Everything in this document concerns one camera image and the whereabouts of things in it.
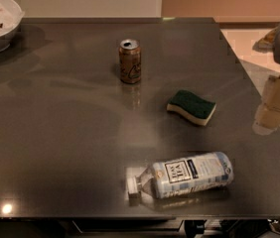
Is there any blue label plastic tea bottle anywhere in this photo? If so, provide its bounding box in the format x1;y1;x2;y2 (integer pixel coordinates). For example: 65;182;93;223
127;152;234;199

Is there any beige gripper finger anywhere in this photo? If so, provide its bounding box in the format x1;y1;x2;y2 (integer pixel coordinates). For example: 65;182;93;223
252;75;280;136

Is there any green and yellow sponge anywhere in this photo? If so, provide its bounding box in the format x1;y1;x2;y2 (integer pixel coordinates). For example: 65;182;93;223
167;90;216;126

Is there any brown soda can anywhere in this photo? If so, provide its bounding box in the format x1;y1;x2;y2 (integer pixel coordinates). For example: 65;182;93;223
119;39;141;84

